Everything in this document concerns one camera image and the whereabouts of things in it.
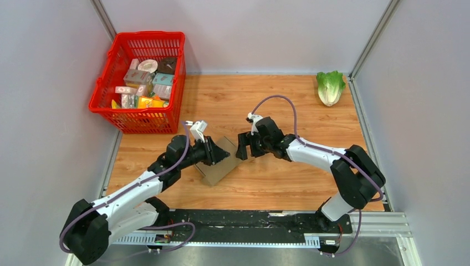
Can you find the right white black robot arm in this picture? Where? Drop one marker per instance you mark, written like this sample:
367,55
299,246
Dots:
357,177

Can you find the orange yellow snack packet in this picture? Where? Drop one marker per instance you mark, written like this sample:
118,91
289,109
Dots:
146,102

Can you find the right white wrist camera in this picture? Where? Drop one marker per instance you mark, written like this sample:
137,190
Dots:
253,119

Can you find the dark brown round item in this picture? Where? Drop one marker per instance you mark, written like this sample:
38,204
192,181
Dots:
167,65

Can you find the brown cardboard paper box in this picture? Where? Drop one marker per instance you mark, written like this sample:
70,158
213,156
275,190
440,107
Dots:
211,175

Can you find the pink grey carton box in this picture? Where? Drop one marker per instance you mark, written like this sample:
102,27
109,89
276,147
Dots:
137,77

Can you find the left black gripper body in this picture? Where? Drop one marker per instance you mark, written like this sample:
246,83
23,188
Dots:
203,152

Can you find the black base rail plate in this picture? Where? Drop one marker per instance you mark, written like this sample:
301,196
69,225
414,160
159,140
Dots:
243,226

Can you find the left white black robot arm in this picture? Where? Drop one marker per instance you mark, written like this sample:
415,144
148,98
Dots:
91,226

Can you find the green lettuce head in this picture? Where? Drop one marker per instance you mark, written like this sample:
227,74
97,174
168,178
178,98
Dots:
330,87

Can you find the teal small box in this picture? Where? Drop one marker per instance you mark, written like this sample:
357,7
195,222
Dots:
163,79

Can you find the red plastic shopping basket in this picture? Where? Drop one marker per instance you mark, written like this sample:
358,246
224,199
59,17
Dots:
141,85

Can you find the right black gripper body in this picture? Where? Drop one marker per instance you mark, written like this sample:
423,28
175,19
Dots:
262,146

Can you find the pink white small box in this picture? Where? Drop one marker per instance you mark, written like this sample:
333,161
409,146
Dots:
125,90

